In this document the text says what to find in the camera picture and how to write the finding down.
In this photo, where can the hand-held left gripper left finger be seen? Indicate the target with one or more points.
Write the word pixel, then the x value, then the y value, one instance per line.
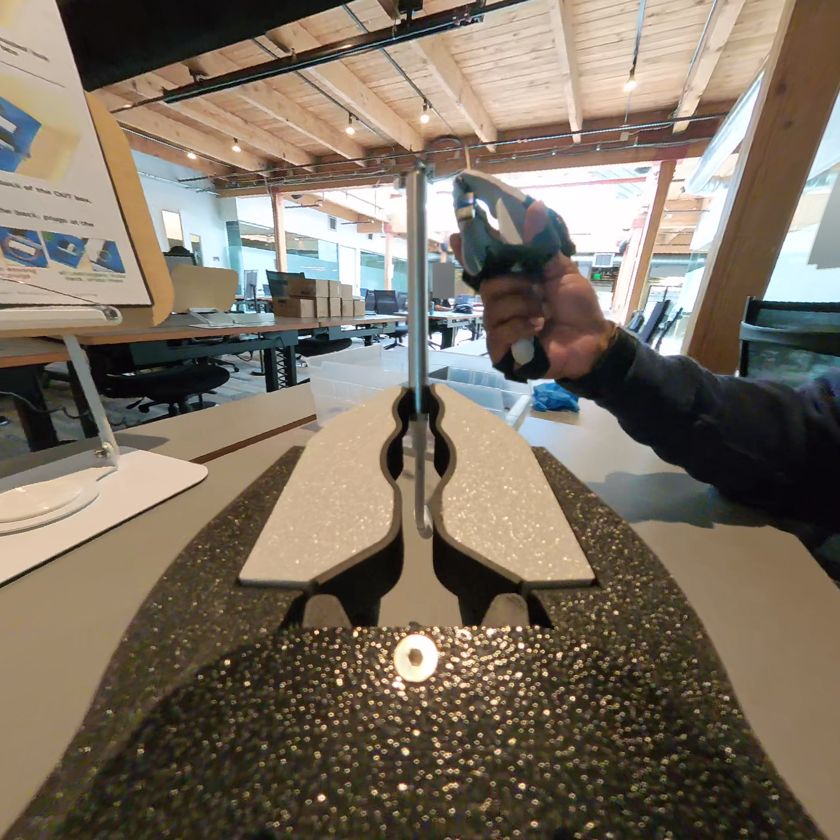
pixel 328 505

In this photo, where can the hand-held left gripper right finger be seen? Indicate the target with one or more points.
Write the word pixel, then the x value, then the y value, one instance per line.
pixel 505 512

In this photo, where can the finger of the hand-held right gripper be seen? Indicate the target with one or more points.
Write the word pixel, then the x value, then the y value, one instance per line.
pixel 482 253
pixel 508 210

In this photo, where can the clear plastic bin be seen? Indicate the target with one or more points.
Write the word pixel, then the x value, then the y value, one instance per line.
pixel 354 380

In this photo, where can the person's right forearm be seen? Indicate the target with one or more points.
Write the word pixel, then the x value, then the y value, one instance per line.
pixel 722 426

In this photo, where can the person's right hand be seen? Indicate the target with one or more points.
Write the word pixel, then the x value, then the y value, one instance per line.
pixel 564 315

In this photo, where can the blue cloth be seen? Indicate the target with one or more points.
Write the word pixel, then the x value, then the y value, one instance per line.
pixel 554 397

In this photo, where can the long white office table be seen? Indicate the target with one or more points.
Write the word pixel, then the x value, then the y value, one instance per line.
pixel 459 318

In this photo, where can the row of black office chairs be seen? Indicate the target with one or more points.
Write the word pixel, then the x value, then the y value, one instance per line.
pixel 384 302

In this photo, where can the wooden top office desk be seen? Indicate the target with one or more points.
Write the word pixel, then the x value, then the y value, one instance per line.
pixel 328 321

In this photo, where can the stack of cardboard boxes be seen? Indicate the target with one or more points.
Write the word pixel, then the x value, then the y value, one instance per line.
pixel 315 295

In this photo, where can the beige document stand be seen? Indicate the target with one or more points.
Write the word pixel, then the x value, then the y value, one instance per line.
pixel 203 292

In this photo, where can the black mesh office chair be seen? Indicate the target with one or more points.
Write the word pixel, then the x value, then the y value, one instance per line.
pixel 787 341

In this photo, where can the printed instruction sheet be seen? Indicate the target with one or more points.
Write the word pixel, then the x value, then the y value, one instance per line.
pixel 65 164

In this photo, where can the wooden support post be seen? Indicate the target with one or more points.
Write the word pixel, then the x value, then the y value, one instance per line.
pixel 754 197

